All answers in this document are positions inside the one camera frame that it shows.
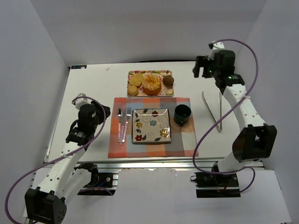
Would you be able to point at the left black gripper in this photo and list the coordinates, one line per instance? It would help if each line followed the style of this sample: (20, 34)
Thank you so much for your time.
(103, 112)

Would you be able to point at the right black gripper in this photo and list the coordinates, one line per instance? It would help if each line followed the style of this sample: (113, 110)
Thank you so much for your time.
(199, 66)

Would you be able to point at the brown chocolate muffin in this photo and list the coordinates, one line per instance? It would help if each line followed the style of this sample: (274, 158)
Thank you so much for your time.
(168, 81)

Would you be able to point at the large orange sugared bread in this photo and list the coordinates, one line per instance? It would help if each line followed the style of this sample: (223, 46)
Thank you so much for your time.
(151, 84)

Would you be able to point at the metal tongs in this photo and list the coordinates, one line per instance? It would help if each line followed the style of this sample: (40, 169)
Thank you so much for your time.
(215, 112)

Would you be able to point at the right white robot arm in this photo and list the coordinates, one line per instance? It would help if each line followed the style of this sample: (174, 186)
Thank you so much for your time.
(256, 138)

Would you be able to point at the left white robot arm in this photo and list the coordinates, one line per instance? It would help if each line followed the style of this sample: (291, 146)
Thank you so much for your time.
(47, 203)

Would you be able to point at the flat yellow bread roll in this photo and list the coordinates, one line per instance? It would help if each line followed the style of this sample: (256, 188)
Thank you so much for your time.
(136, 79)

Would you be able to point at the floral serving tray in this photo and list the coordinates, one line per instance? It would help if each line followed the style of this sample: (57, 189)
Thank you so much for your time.
(165, 91)

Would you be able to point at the dark green mug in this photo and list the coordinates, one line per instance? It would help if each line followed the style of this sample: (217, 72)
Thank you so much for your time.
(182, 114)

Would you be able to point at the small round yellow bun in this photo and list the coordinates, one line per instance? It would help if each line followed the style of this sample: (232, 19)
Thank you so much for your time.
(132, 90)

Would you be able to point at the square floral plate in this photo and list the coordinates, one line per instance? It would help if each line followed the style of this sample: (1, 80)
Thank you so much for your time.
(151, 126)

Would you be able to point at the checkered orange placemat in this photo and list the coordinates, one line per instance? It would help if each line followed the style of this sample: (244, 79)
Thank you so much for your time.
(183, 139)

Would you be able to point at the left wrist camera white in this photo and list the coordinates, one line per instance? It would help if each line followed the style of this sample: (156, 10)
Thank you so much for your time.
(80, 100)

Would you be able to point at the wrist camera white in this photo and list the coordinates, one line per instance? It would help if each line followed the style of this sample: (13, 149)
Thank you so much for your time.
(80, 100)
(215, 47)

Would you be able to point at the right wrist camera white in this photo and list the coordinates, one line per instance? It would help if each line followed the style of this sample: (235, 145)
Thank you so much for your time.
(215, 47)

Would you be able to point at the spoon with pink handle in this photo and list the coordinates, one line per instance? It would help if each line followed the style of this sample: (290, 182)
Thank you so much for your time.
(120, 114)

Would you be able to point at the fork with pink handle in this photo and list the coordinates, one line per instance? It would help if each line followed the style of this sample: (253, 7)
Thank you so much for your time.
(125, 127)

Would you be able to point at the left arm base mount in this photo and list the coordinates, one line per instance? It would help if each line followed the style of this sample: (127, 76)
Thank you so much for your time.
(102, 183)

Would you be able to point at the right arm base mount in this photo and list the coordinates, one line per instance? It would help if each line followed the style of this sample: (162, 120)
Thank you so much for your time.
(215, 184)

